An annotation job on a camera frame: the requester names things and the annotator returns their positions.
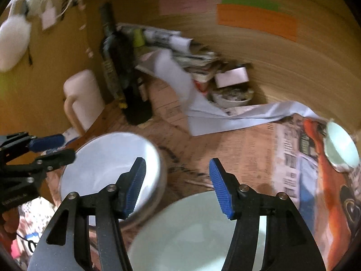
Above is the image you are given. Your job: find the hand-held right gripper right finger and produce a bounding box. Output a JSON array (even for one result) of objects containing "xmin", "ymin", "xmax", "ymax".
[{"xmin": 209, "ymin": 158, "xmax": 322, "ymax": 271}]

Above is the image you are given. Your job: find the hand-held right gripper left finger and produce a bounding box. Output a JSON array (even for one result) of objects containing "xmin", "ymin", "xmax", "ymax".
[{"xmin": 27, "ymin": 157, "xmax": 147, "ymax": 271}]

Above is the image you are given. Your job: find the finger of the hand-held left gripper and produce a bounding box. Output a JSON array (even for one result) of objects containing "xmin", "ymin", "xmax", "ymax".
[
  {"xmin": 0, "ymin": 131, "xmax": 66, "ymax": 154},
  {"xmin": 0, "ymin": 148, "xmax": 76, "ymax": 175}
]

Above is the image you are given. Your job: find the mint green plate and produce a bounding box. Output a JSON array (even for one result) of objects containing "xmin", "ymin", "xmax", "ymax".
[{"xmin": 127, "ymin": 190, "xmax": 268, "ymax": 271}]

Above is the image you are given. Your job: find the person's left hand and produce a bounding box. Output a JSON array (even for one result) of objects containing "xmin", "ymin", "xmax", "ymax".
[{"xmin": 0, "ymin": 209, "xmax": 20, "ymax": 235}]

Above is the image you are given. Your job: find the cartoon printed packet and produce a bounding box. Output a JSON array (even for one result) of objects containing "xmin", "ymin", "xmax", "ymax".
[{"xmin": 60, "ymin": 127, "xmax": 82, "ymax": 145}]

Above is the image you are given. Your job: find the floral patterned cloth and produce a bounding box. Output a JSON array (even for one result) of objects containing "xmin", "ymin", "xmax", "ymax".
[{"xmin": 11, "ymin": 198, "xmax": 61, "ymax": 260}]

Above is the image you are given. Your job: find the white plastic jug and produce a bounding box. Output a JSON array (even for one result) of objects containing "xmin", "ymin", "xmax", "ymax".
[{"xmin": 63, "ymin": 69, "xmax": 106, "ymax": 136}]

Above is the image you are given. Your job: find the white paper sheet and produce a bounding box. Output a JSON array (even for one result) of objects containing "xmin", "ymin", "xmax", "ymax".
[{"xmin": 135, "ymin": 50, "xmax": 319, "ymax": 136}]

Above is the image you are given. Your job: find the cluttered white bowl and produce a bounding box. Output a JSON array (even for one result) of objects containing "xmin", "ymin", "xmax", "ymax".
[{"xmin": 211, "ymin": 87, "xmax": 254, "ymax": 108}]

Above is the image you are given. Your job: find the dark wine bottle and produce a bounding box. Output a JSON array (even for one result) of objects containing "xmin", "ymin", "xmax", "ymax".
[{"xmin": 99, "ymin": 2, "xmax": 154, "ymax": 125}]

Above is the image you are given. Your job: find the orange printed newspaper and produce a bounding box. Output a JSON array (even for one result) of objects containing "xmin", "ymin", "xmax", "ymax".
[{"xmin": 272, "ymin": 113, "xmax": 361, "ymax": 271}]

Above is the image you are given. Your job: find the white plush object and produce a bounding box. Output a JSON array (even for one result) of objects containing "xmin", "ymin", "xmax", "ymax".
[{"xmin": 0, "ymin": 15, "xmax": 32, "ymax": 72}]

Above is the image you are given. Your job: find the small white box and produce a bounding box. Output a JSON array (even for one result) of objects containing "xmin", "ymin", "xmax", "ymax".
[{"xmin": 215, "ymin": 66, "xmax": 250, "ymax": 89}]

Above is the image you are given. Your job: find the white patterned bowl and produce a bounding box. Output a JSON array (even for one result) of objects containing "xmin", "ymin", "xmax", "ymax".
[{"xmin": 327, "ymin": 147, "xmax": 356, "ymax": 173}]

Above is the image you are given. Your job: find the white paper tag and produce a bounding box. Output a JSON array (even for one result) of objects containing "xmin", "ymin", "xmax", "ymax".
[{"xmin": 41, "ymin": 6, "xmax": 58, "ymax": 30}]

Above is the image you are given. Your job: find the mint green bowl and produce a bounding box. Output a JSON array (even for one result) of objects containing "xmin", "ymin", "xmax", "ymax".
[{"xmin": 324, "ymin": 121, "xmax": 361, "ymax": 173}]

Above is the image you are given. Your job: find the stack of newspapers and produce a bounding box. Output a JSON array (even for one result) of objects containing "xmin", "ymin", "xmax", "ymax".
[{"xmin": 118, "ymin": 23, "xmax": 226, "ymax": 82}]

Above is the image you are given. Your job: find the yellow green cup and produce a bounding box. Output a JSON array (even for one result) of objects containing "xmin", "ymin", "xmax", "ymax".
[{"xmin": 132, "ymin": 29, "xmax": 146, "ymax": 47}]

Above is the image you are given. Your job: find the rolled white paper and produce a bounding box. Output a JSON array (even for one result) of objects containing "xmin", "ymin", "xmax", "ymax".
[{"xmin": 144, "ymin": 28, "xmax": 194, "ymax": 52}]

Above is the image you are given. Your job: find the orange paper note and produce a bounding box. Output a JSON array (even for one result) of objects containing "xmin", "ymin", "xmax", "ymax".
[{"xmin": 217, "ymin": 4, "xmax": 299, "ymax": 42}]

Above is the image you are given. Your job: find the green paper note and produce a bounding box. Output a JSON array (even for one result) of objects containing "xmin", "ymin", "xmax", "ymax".
[{"xmin": 221, "ymin": 0, "xmax": 281, "ymax": 13}]

